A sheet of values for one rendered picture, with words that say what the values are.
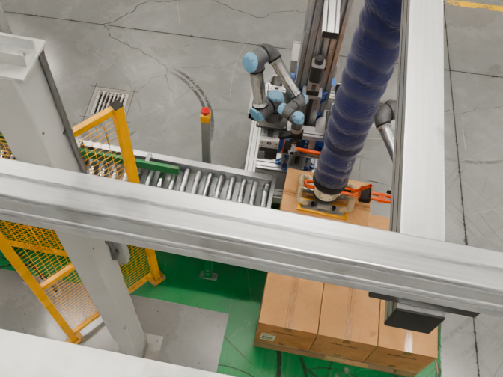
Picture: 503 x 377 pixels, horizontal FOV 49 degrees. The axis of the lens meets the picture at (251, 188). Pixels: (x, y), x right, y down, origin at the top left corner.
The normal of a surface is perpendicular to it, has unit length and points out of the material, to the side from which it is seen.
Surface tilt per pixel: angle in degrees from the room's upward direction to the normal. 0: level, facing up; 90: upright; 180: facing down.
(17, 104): 90
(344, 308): 0
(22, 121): 90
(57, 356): 0
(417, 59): 0
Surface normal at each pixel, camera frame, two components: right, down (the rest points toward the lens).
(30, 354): 0.06, -0.52
